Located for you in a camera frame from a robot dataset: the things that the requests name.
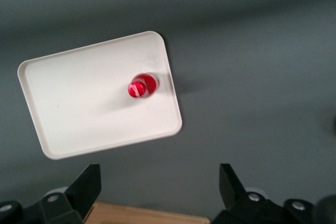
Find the cream rectangular tray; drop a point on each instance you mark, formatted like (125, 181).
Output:
(86, 98)

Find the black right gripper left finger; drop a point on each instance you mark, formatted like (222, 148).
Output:
(84, 190)

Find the red coke bottle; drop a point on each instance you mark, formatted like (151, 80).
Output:
(145, 83)

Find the wooden two-drawer cabinet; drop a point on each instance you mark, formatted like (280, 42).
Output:
(147, 214)

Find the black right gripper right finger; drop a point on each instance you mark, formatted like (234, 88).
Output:
(232, 187)

